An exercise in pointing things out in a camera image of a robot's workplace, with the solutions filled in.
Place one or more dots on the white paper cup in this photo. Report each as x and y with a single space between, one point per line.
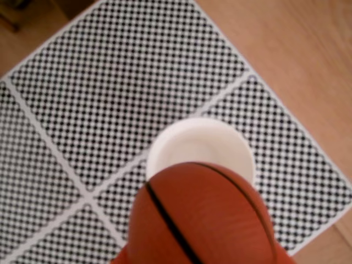
198 143

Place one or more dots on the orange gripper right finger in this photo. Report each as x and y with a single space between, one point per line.
281 258

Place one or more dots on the small orange basketball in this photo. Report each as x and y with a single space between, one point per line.
206 214

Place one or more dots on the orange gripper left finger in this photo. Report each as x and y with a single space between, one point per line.
123 258

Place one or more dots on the black white checkerboard paper sheet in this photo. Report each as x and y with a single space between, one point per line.
288 151
77 242
27 178
123 82

